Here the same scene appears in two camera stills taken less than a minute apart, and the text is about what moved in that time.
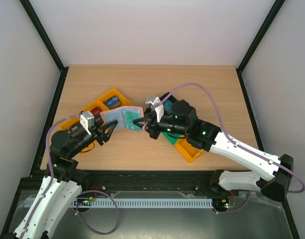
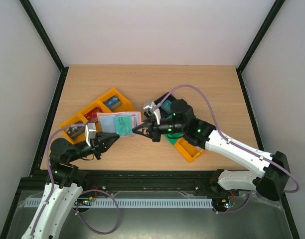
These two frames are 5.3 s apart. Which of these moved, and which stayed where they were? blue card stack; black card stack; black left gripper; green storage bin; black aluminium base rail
Moved: black left gripper
Stayed: black aluminium base rail; green storage bin; blue card stack; black card stack
